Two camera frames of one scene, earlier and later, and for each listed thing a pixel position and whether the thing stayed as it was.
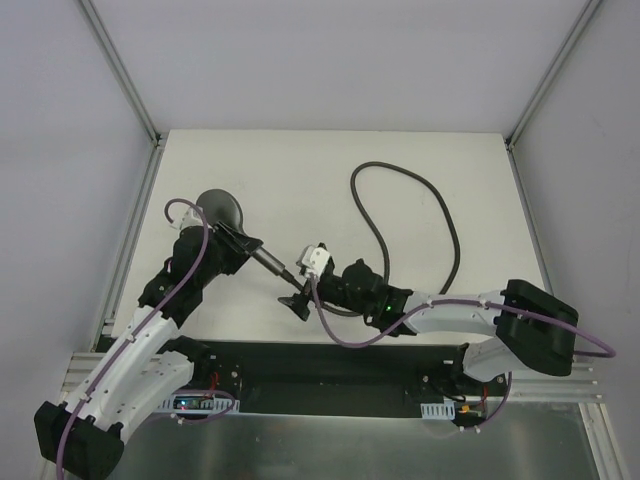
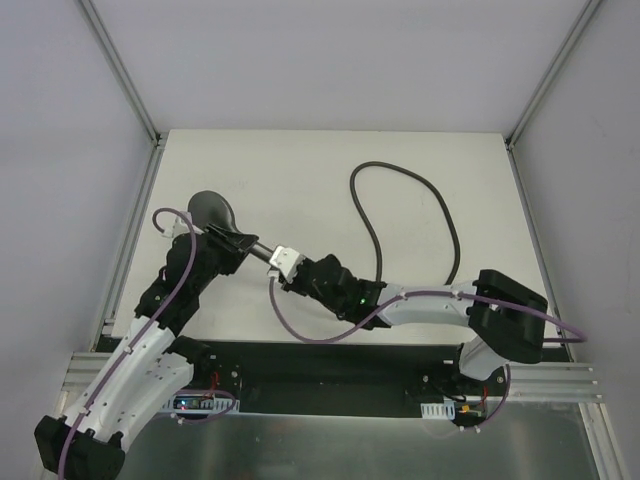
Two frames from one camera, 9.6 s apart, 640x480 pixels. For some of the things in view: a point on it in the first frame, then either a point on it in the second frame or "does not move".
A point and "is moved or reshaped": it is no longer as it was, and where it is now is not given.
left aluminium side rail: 126,252 does not move
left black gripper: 232,240 does not move
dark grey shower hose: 351,313 does not move
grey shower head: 223,207 is moved or reshaped
